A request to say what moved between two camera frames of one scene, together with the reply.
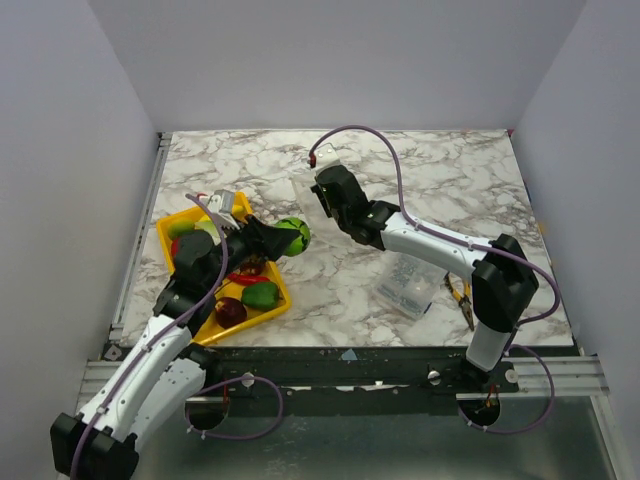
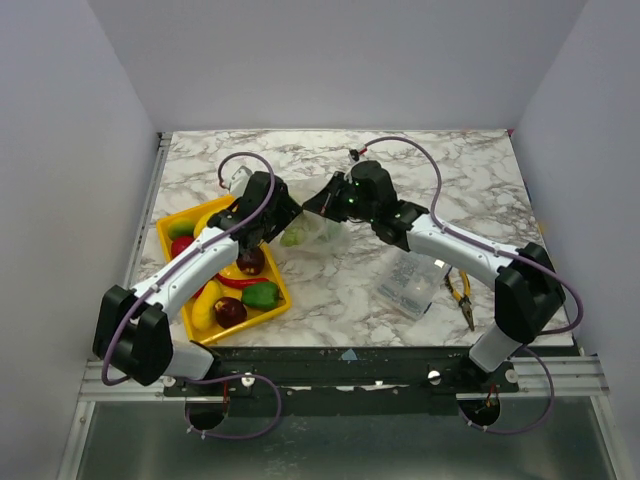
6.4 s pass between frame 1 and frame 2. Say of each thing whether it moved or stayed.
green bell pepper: stayed
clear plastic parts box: stayed
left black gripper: moved
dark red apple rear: stayed
